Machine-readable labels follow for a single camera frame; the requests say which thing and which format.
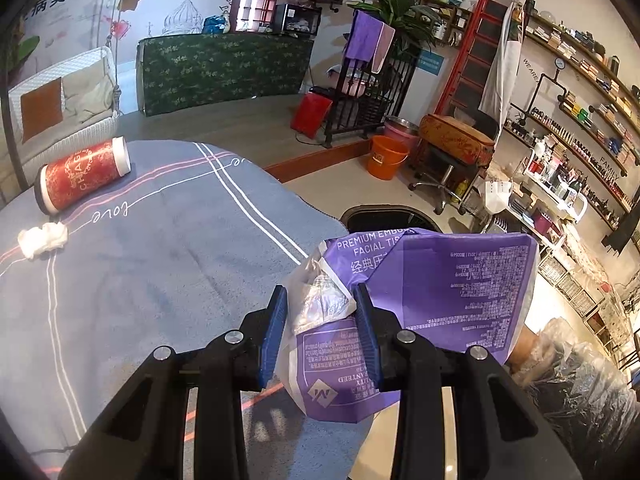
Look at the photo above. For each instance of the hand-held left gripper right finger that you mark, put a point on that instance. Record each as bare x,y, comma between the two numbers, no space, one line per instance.
367,345

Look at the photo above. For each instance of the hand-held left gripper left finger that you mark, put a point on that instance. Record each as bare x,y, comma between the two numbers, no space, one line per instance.
274,340

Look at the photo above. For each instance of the purple tissue packet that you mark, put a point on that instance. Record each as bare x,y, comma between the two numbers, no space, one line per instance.
450,290

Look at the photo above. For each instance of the black trash bin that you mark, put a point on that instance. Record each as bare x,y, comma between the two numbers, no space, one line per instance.
372,219

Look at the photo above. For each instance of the grey striped blanket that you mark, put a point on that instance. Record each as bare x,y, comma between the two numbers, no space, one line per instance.
150,270

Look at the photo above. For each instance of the swivel stool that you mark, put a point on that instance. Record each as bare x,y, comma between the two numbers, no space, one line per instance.
442,180

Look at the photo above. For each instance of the orange bucket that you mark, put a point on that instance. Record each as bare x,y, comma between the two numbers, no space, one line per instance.
386,160

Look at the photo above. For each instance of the pink bucket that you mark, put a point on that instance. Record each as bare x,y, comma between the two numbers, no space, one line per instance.
405,139

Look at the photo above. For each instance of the wicker storage baskets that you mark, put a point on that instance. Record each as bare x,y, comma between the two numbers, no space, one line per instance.
570,285

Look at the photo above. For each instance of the clear plastic bags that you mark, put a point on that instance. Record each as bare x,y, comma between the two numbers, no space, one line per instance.
585,375

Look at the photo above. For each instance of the metal basin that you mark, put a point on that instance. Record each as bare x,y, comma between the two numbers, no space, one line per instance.
400,122

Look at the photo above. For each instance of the orange patterned cushion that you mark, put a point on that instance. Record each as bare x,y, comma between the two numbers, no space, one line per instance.
455,137

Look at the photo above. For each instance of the red bag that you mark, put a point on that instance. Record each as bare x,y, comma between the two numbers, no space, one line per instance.
311,115

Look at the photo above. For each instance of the black metal rack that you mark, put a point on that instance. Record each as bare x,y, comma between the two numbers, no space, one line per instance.
360,115

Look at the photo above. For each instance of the white cart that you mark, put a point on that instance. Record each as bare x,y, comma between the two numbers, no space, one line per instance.
545,195

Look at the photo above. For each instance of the crumpled white tissue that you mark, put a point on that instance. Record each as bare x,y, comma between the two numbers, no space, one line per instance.
42,241

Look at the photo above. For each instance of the red paper cup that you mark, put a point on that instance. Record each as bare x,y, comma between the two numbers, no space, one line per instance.
82,175

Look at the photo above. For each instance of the pink basin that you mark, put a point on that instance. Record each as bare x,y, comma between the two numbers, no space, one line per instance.
350,85

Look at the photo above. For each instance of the green patterned mattress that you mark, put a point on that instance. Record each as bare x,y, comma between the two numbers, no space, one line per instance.
220,72

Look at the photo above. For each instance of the white wicker swing chair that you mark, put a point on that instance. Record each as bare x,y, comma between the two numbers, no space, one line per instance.
100,120

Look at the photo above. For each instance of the row of small bottles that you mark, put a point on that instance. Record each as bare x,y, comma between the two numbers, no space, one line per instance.
575,155

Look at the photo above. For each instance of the pink towel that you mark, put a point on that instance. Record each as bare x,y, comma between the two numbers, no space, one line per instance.
382,52

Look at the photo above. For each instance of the red ladder shelf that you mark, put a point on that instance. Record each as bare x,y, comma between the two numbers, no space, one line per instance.
475,55

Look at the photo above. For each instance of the purple towel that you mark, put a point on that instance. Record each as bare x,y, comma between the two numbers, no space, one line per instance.
362,35

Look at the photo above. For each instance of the beige cushion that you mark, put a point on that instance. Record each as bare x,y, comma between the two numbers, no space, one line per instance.
87,90

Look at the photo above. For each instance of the hanging white cloth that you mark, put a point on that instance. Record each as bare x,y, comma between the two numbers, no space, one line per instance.
505,60

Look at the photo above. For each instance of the blue bag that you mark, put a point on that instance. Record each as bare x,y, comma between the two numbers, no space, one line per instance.
215,25

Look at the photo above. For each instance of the black display box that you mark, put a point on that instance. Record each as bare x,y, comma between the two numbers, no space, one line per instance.
297,20

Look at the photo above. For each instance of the green potted plant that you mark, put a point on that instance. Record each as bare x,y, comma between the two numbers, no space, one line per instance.
400,5

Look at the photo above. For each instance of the blue wall sign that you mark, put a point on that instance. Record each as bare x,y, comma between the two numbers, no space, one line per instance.
430,62

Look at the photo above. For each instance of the round wall gauge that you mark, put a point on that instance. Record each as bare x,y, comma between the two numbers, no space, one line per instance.
559,62

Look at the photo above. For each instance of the wall poster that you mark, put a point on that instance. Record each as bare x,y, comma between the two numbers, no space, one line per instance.
165,5

